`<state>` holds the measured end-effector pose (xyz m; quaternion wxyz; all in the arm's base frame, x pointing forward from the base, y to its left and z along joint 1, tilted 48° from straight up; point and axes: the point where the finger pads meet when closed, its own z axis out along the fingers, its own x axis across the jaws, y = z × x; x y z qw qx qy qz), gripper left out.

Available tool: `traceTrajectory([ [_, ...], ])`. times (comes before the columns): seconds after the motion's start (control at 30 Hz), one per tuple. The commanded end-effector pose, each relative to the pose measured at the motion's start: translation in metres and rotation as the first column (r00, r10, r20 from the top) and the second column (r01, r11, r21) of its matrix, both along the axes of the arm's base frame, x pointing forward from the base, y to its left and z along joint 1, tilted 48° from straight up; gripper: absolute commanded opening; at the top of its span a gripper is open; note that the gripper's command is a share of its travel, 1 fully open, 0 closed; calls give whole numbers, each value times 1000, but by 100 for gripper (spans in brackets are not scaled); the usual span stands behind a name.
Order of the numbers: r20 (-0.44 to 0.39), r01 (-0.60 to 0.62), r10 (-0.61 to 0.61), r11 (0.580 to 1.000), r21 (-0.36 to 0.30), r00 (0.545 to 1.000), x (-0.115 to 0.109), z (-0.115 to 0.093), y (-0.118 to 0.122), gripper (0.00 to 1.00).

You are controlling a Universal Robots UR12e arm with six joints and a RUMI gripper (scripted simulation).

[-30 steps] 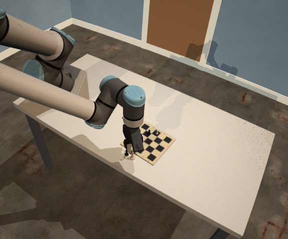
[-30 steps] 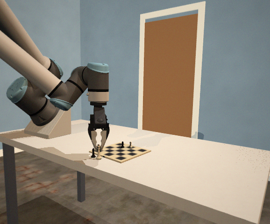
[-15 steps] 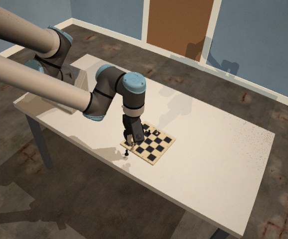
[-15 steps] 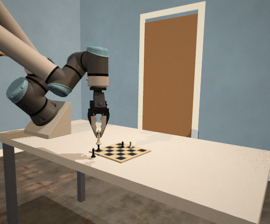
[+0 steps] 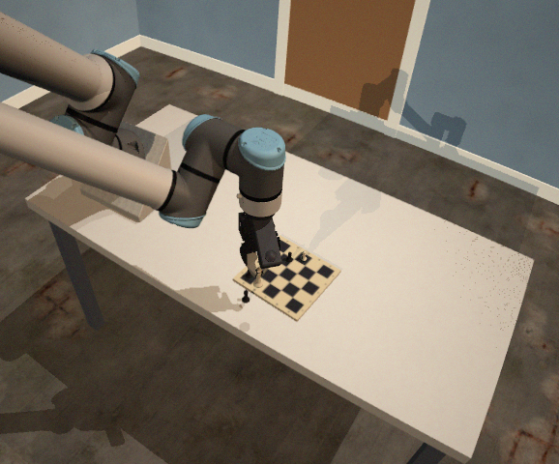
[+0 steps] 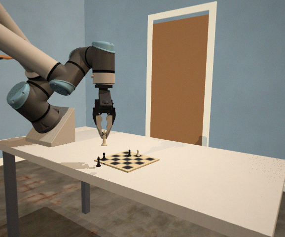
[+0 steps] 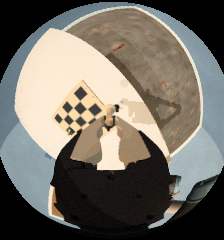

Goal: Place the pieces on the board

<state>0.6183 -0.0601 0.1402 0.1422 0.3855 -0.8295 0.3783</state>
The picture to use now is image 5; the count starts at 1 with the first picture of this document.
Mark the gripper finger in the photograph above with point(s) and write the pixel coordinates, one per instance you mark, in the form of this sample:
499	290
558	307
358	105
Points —
264	270
249	259

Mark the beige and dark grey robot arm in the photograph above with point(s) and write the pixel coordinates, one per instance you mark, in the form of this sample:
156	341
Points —
102	88

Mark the black and cream chessboard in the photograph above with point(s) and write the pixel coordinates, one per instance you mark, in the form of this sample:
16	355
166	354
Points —
292	287

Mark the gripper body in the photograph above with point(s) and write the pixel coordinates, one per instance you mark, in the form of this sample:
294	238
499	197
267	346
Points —
246	231

